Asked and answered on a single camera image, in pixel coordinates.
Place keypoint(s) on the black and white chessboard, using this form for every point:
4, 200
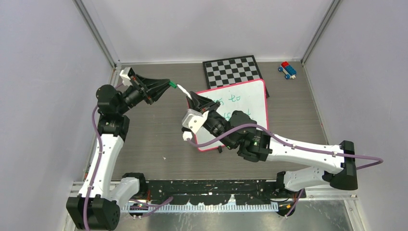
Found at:
229, 71

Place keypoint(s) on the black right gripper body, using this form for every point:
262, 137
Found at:
212, 114

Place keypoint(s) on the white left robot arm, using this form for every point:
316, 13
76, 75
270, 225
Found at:
97, 206

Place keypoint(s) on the red-framed whiteboard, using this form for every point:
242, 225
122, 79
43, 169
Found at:
241, 103

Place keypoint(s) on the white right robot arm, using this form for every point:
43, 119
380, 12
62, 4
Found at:
333, 165

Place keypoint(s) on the slotted cable duct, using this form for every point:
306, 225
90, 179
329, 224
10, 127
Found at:
201, 208

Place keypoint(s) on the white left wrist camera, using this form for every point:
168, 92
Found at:
127, 75

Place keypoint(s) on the green whiteboard marker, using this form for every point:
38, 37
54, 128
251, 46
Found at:
184, 91

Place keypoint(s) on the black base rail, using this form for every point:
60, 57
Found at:
216, 192

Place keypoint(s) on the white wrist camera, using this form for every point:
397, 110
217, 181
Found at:
127, 75
192, 122

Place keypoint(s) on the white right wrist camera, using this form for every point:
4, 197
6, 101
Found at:
192, 122

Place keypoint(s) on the toy brick car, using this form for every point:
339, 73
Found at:
288, 70

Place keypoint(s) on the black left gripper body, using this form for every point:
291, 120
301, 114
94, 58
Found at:
142, 90

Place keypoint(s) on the green marker cap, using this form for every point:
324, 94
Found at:
172, 84

